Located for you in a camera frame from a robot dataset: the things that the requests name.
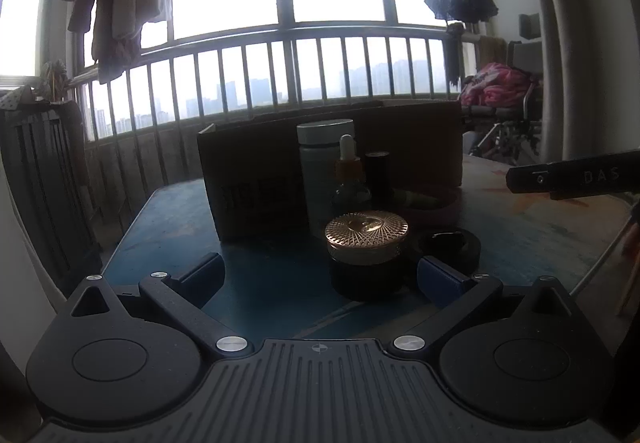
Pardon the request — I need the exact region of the pink blanket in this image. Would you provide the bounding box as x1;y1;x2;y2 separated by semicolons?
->
460;63;531;108

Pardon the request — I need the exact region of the pink plastic lid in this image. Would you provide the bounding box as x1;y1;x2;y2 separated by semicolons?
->
405;188;461;212

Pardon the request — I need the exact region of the dried plant bunch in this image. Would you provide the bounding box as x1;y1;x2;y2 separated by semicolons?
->
40;60;71;104

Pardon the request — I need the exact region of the green dropper bottle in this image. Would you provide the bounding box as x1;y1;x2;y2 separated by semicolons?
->
332;134;373;216

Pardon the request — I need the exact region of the brown hanging coat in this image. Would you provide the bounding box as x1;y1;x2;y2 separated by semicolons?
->
67;0;146;84

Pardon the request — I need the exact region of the wheelchair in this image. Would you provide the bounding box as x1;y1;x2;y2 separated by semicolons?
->
462;40;546;164

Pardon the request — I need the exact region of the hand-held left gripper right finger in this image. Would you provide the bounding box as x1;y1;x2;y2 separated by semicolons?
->
387;254;576;356

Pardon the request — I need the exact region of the gold-lid dark jar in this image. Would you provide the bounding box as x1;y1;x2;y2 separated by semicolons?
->
324;210;412;302

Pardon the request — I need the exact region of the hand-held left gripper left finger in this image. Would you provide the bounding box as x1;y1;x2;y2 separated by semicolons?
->
70;252;253;358

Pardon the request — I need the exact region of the cardboard box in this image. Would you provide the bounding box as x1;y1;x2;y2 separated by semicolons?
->
196;99;463;242

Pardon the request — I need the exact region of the white bottle with lid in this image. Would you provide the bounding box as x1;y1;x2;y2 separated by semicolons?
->
296;119;356;236

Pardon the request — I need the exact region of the metal balcony railing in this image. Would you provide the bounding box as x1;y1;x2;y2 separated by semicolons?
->
70;20;481;144

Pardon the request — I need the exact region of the dark hanging skirt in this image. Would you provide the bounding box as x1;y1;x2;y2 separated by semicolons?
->
425;0;498;22

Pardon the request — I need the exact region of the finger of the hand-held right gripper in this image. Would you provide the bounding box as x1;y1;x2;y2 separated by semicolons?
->
505;152;640;201

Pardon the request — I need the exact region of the black cylinder bottle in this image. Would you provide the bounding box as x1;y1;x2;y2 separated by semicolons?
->
364;150;396;211

